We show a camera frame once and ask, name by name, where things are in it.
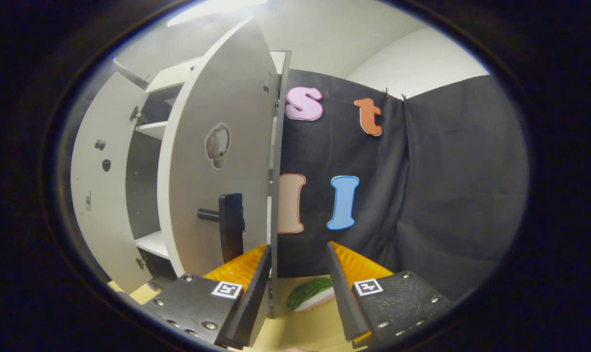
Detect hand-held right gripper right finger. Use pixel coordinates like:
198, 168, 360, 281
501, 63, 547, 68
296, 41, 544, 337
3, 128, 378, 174
326, 241, 455, 349

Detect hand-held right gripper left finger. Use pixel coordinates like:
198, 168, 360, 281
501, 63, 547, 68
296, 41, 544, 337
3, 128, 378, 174
141, 244, 272, 350

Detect white cabinet door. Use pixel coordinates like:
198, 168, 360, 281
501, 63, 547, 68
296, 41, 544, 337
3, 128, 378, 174
157, 17, 280, 338
70, 71, 152, 294

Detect white cabinet shelf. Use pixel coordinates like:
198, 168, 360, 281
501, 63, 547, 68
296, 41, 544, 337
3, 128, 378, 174
134, 230, 171, 260
135, 121, 169, 141

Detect white grey cabinet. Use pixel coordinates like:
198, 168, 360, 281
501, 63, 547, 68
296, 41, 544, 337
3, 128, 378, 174
112, 49, 292, 318

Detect watermelon slice toy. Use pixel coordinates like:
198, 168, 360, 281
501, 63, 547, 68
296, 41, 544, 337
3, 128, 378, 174
285, 276, 336, 312

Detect black backdrop cloth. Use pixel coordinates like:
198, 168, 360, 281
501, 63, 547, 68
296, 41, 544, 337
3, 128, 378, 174
276, 68, 530, 299

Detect ceiling light panel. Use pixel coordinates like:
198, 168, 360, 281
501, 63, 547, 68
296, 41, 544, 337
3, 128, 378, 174
167, 0, 269, 27

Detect black door handle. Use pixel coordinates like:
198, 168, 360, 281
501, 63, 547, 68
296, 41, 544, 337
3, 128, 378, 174
197, 193, 246, 264

